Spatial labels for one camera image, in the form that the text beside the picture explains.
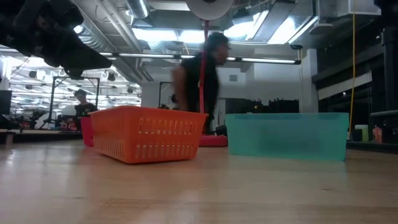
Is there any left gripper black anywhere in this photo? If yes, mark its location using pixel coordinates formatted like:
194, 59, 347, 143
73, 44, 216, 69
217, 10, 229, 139
9, 0, 112, 80

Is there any person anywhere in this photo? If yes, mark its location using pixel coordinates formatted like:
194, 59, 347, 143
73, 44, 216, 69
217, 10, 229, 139
73, 88, 99, 118
170, 32, 233, 134

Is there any long linear ceiling light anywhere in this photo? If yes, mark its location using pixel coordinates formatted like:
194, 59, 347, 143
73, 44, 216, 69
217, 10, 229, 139
0, 47, 302, 65

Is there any white dome object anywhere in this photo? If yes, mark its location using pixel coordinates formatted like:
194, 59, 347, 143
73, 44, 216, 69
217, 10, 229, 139
61, 105, 77, 118

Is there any red plastic basket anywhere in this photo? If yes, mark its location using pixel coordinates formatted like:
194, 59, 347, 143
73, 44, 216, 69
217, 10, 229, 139
79, 116, 94, 147

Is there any orange plastic basket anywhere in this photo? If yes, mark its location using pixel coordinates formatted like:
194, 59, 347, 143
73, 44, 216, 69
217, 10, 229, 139
89, 105, 208, 164

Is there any black background monitor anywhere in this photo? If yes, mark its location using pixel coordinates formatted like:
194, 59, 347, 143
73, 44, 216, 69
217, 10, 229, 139
0, 90, 12, 115

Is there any red desk lamp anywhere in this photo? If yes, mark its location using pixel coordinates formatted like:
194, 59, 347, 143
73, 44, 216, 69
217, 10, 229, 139
185, 0, 234, 147

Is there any white container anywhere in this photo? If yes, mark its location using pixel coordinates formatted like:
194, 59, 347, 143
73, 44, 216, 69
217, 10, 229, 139
354, 124, 369, 142

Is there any orange bottle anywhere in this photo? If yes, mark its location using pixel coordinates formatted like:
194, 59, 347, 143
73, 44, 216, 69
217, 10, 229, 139
372, 125, 383, 144

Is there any grey horizontal bar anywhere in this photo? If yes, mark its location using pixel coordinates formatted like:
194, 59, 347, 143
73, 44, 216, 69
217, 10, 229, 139
369, 109, 398, 118

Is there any black background rig frame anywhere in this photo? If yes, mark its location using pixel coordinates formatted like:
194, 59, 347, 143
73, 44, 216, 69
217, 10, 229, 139
157, 81, 175, 109
48, 75, 101, 125

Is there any yellow hanging cable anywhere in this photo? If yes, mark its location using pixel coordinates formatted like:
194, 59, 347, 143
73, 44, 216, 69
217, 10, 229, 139
347, 0, 357, 139

